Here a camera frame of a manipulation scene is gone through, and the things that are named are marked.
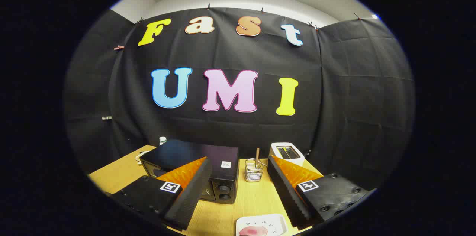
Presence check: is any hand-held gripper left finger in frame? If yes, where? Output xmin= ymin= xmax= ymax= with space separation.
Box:
xmin=110 ymin=156 xmax=213 ymax=231

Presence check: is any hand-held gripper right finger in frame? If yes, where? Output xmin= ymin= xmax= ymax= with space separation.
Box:
xmin=267 ymin=155 xmax=369 ymax=229

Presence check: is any white square cherry-print plate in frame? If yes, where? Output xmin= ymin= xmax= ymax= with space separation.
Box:
xmin=236 ymin=214 xmax=289 ymax=236

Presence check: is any black toaster oven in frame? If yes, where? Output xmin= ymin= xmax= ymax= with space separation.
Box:
xmin=139 ymin=139 xmax=239 ymax=204

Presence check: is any pink round food slice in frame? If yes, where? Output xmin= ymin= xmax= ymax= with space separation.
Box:
xmin=239 ymin=226 xmax=268 ymax=236

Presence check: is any white bread toaster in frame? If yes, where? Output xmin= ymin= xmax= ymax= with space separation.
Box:
xmin=268 ymin=142 xmax=305 ymax=167

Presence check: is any black backdrop cloth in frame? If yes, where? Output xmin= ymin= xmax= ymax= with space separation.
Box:
xmin=64 ymin=7 xmax=416 ymax=192

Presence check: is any wire mesh utensil holder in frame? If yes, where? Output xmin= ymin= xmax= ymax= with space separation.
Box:
xmin=244 ymin=159 xmax=264 ymax=182

